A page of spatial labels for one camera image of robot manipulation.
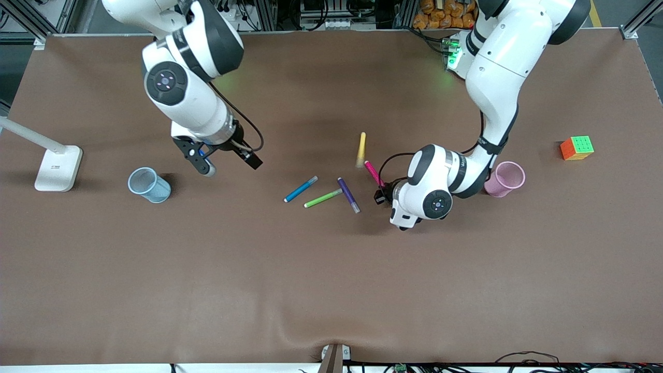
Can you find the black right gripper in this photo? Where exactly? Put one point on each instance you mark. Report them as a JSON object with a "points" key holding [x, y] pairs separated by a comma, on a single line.
{"points": [[239, 145]]}

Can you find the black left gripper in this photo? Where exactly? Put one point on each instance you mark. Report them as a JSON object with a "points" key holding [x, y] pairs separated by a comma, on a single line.
{"points": [[384, 196]]}

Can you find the pink marker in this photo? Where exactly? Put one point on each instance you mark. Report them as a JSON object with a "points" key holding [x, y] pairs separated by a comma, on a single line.
{"points": [[373, 172]]}

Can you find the yellow marker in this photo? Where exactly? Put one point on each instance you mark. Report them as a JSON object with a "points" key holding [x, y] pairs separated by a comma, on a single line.
{"points": [[361, 147]]}

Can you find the blue marker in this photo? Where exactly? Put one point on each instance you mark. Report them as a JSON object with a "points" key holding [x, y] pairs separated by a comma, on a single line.
{"points": [[300, 189]]}

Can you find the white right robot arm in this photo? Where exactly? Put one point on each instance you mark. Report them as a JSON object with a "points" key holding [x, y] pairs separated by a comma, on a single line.
{"points": [[191, 103]]}

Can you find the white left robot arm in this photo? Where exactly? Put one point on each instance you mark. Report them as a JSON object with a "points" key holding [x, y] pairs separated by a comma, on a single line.
{"points": [[497, 77]]}

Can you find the purple marker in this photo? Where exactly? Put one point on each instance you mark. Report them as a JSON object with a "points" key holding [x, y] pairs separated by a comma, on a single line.
{"points": [[347, 194]]}

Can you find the green marker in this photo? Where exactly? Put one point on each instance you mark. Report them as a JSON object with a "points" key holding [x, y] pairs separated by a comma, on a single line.
{"points": [[322, 198]]}

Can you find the blue mesh cup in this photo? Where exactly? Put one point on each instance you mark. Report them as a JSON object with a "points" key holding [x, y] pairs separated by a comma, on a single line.
{"points": [[155, 192]]}

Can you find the brown table cover sheet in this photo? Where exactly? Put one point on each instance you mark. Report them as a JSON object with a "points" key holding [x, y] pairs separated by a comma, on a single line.
{"points": [[331, 285]]}

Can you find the pink mesh cup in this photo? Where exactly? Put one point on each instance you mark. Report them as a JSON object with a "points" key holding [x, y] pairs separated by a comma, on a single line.
{"points": [[510, 178]]}

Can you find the grey metal table clamp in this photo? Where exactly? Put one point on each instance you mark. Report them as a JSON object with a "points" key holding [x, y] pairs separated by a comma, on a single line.
{"points": [[331, 360]]}

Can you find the bag of orange items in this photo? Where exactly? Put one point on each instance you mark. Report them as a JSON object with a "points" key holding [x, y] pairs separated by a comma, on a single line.
{"points": [[435, 18]]}

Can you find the white desk lamp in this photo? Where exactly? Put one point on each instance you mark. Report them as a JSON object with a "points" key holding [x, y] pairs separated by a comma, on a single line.
{"points": [[57, 171]]}

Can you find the colourful puzzle cube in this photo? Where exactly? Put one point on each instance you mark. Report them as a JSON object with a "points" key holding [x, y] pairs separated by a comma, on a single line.
{"points": [[577, 148]]}

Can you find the aluminium frame strut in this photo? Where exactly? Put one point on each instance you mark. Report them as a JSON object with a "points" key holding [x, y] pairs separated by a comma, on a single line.
{"points": [[634, 26], [31, 23]]}

